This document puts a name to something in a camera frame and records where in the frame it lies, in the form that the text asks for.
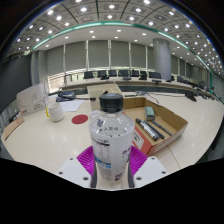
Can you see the row of black office chairs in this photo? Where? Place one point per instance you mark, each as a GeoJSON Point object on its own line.
{"type": "Point", "coordinates": [113, 73]}

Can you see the black marker pen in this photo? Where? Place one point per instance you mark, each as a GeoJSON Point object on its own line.
{"type": "Point", "coordinates": [156, 130]}

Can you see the black table microphone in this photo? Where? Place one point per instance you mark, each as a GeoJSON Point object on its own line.
{"type": "Point", "coordinates": [191, 97]}

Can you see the flat round red coaster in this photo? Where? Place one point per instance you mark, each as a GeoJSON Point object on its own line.
{"type": "Point", "coordinates": [80, 119]}

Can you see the black desk telephone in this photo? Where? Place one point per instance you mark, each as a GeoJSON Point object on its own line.
{"type": "Point", "coordinates": [66, 96]}

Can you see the flat brown cardboard piece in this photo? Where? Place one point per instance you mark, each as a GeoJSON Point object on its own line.
{"type": "Point", "coordinates": [11, 128]}

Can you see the white paper sheet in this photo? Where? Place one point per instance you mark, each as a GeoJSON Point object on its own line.
{"type": "Point", "coordinates": [71, 105]}

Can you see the white remote control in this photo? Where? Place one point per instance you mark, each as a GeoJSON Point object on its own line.
{"type": "Point", "coordinates": [94, 114]}

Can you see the open cardboard box red side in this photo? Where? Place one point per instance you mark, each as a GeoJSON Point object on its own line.
{"type": "Point", "coordinates": [166, 115]}

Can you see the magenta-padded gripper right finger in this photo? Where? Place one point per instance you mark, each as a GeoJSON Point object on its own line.
{"type": "Point", "coordinates": [138, 160]}

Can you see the white printed cardboard box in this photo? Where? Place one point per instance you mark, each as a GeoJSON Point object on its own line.
{"type": "Point", "coordinates": [31, 100]}

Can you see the clear plastic water bottle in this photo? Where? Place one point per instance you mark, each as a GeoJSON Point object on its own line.
{"type": "Point", "coordinates": [111, 143]}

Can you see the black marker with white label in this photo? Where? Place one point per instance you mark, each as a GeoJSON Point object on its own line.
{"type": "Point", "coordinates": [147, 129]}

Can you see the long curved conference desk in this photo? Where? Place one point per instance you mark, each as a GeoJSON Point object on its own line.
{"type": "Point", "coordinates": [93, 81]}

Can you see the green whiteboard eraser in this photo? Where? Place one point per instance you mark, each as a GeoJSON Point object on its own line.
{"type": "Point", "coordinates": [150, 113]}

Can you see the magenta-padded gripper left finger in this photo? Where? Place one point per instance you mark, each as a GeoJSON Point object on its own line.
{"type": "Point", "coordinates": [85, 160]}

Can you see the beige compartment organizer box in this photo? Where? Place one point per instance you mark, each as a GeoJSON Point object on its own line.
{"type": "Point", "coordinates": [100, 90]}

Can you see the recessed ceiling lights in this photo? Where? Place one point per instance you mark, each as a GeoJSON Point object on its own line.
{"type": "Point", "coordinates": [200, 43]}

